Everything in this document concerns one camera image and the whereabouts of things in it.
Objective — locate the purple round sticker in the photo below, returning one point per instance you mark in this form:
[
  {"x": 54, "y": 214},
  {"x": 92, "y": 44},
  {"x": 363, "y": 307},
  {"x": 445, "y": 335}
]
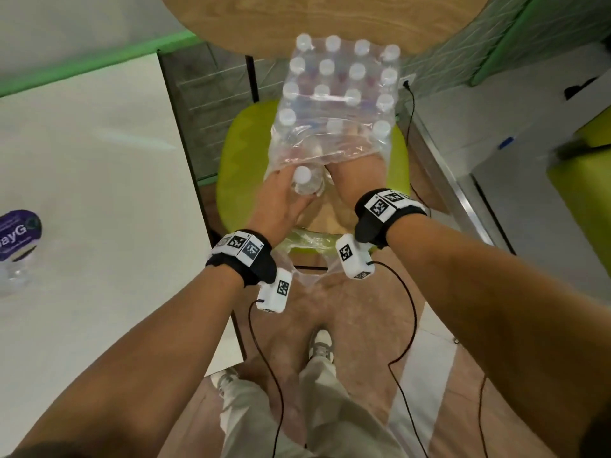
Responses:
[{"x": 16, "y": 233}]

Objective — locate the white table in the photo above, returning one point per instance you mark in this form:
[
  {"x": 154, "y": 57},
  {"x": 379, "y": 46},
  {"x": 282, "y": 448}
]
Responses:
[{"x": 95, "y": 185}]

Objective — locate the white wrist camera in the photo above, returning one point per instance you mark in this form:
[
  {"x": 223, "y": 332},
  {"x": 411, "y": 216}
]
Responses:
[
  {"x": 272, "y": 298},
  {"x": 355, "y": 267}
]

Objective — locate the person's left hand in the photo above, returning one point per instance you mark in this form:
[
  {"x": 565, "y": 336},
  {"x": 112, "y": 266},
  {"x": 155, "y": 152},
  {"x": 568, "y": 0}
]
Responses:
[{"x": 274, "y": 209}]

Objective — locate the clear water bottle red label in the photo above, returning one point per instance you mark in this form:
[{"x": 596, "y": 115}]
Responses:
[
  {"x": 16, "y": 278},
  {"x": 305, "y": 183}
]

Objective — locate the white sneaker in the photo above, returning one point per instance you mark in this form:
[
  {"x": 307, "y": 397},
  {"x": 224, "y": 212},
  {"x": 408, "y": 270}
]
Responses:
[
  {"x": 321, "y": 345},
  {"x": 223, "y": 379}
]

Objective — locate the small blue object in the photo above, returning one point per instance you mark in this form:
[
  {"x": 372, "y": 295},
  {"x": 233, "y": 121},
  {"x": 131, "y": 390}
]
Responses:
[{"x": 506, "y": 143}]

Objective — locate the person's right hand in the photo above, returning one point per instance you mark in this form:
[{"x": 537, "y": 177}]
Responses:
[{"x": 363, "y": 181}]

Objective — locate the person's beige trousers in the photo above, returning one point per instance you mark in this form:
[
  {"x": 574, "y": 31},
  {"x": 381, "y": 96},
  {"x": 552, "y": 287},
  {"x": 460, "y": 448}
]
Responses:
[{"x": 334, "y": 414}]

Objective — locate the yellow-green upholstered bench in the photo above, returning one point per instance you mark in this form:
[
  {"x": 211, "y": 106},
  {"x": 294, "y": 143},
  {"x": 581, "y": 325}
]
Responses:
[{"x": 587, "y": 200}]

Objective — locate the person's right forearm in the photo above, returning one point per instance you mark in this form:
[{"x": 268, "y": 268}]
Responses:
[{"x": 501, "y": 319}]

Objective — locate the person's left forearm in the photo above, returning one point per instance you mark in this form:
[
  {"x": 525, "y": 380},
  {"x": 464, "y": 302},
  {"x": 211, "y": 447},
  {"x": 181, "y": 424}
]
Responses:
[{"x": 143, "y": 367}]

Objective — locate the pack of water bottles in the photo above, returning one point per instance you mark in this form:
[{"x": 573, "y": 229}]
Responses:
[{"x": 339, "y": 81}]

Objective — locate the black device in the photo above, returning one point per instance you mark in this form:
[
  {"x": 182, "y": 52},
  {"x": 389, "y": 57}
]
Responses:
[{"x": 577, "y": 90}]

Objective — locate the green chair wooden backrest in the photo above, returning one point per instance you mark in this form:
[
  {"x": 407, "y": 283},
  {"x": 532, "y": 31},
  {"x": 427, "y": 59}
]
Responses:
[{"x": 238, "y": 176}]

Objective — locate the green framed mesh fence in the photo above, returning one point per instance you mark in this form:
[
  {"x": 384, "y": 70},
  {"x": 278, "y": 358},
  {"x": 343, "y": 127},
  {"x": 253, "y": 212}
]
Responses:
[{"x": 205, "y": 114}]

